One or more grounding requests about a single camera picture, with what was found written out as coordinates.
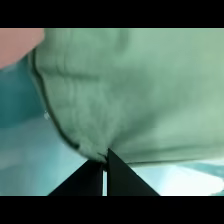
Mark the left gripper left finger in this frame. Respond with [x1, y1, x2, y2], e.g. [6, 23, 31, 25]
[48, 159, 104, 197]

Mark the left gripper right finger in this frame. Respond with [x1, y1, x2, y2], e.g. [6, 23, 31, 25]
[106, 148, 160, 197]

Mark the pale green shirt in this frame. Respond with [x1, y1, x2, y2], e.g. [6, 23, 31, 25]
[27, 28, 224, 166]

